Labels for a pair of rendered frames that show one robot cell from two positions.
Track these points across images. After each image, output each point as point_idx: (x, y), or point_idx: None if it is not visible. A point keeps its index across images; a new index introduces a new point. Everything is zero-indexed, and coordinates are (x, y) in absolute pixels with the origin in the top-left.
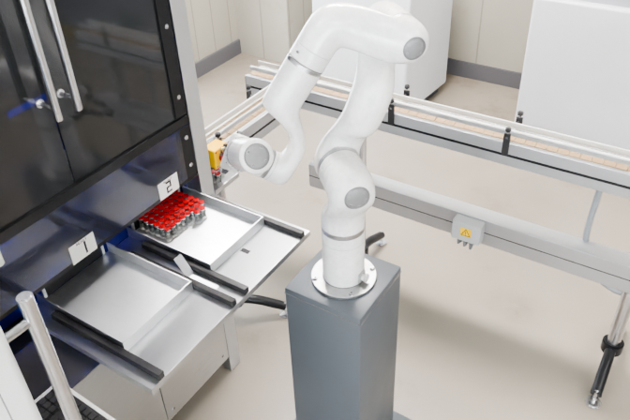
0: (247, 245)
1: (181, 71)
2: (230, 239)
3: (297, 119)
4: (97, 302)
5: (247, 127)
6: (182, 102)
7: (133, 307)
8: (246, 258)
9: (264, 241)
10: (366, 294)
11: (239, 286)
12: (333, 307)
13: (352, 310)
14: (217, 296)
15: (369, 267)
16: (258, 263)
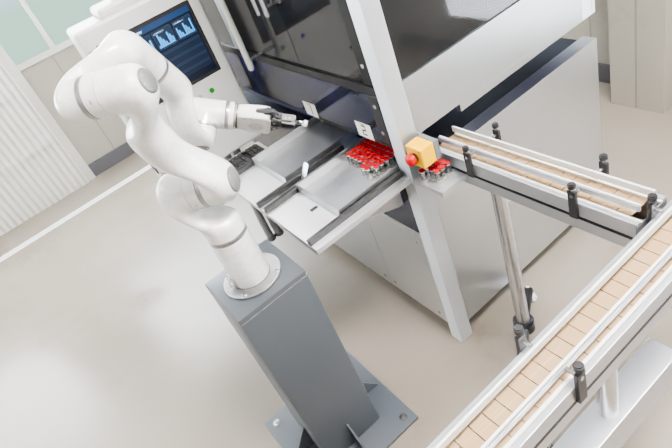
0: (320, 209)
1: (360, 45)
2: (332, 197)
3: (166, 107)
4: (304, 143)
5: (516, 181)
6: (367, 74)
7: (289, 160)
8: (304, 209)
9: (319, 219)
10: (224, 290)
11: (268, 205)
12: None
13: (215, 279)
14: (266, 195)
15: (247, 294)
16: (293, 217)
